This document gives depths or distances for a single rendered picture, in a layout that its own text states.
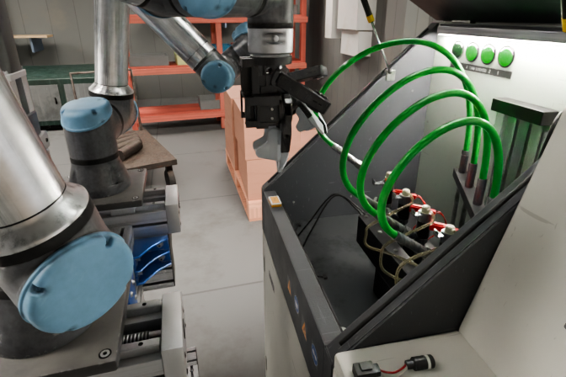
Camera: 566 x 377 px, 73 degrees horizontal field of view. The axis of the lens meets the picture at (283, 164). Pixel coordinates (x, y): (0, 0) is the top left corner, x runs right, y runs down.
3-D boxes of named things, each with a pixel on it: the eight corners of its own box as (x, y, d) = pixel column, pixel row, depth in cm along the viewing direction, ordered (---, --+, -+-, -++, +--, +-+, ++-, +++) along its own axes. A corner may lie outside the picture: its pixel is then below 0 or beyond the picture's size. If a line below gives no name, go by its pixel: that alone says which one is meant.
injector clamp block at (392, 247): (354, 262, 106) (358, 214, 100) (387, 257, 108) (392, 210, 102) (420, 364, 75) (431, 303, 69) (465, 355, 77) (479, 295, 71)
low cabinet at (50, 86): (126, 103, 680) (120, 62, 654) (114, 127, 532) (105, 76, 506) (14, 108, 637) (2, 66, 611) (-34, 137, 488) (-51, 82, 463)
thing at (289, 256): (264, 234, 127) (263, 191, 121) (277, 232, 127) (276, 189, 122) (320, 411, 70) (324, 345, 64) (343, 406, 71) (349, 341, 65)
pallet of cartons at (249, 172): (313, 153, 432) (316, 81, 401) (358, 211, 305) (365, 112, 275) (226, 159, 415) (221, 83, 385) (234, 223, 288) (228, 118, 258)
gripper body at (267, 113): (241, 120, 71) (237, 54, 66) (285, 118, 72) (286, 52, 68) (246, 132, 64) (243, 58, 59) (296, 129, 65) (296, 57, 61)
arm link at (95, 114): (58, 161, 93) (45, 106, 88) (84, 143, 106) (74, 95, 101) (108, 160, 94) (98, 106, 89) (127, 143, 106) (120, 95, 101)
